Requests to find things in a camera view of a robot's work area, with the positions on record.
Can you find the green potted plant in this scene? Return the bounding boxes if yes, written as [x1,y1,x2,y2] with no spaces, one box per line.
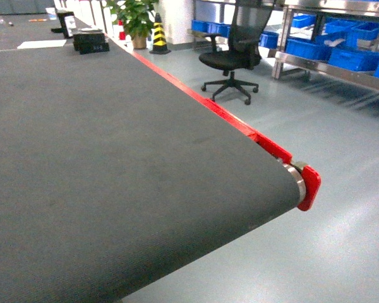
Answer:
[105,0,159,49]

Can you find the red conveyor end cap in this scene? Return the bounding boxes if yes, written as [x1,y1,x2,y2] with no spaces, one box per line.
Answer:
[298,165,322,211]

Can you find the stainless steel shelf rack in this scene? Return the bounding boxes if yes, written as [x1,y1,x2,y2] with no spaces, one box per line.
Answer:
[272,1,379,91]

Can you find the blue bin on far shelf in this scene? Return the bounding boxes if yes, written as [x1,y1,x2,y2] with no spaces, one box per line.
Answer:
[285,38,332,61]

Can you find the yellow black traffic cone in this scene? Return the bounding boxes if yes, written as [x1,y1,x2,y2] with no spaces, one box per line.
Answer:
[150,13,171,55]

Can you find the white flat sheet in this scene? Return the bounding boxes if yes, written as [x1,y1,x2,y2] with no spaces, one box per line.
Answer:
[17,39,66,49]

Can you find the black equipment box stack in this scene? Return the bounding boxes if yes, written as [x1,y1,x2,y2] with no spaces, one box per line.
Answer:
[73,28,110,55]

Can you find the black upright stand device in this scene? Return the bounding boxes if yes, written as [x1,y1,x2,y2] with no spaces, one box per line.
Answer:
[51,10,76,39]

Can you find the black office chair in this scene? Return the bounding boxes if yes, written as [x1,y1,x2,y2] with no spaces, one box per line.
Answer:
[199,0,276,105]

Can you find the red conveyor side rail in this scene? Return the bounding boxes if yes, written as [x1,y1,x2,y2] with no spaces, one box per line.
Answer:
[108,36,292,165]

